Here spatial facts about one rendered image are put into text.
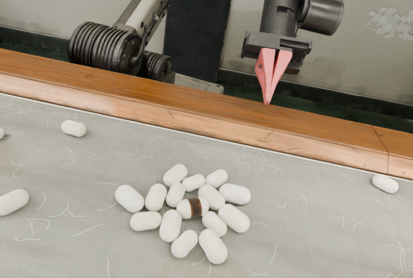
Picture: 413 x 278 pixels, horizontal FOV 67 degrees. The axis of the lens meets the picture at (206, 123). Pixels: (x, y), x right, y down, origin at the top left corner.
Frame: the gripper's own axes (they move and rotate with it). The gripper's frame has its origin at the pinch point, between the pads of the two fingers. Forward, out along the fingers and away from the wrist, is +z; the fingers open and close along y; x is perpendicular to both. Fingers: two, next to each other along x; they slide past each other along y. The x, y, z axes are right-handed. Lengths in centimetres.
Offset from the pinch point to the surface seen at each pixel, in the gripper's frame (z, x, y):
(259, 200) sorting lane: 15.6, -3.7, 0.1
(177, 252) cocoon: 22.6, -11.8, -8.1
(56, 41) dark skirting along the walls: -92, 171, -146
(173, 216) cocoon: 19.5, -10.2, -9.3
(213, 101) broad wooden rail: -0.6, 6.6, -8.3
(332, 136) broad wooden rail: 2.5, 4.8, 11.9
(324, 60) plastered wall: -110, 162, 61
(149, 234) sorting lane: 21.6, -9.5, -11.5
